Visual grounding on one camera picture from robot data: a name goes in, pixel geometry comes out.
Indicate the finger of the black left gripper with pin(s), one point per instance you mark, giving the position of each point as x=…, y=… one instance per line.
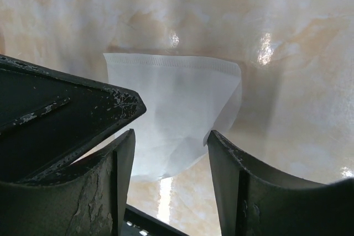
x=50, y=118

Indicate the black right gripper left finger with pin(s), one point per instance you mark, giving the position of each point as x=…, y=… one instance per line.
x=86, y=198

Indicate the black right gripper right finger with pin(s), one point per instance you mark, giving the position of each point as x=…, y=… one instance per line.
x=254, y=198

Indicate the white paper coffee filter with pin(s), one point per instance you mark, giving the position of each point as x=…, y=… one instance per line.
x=186, y=97

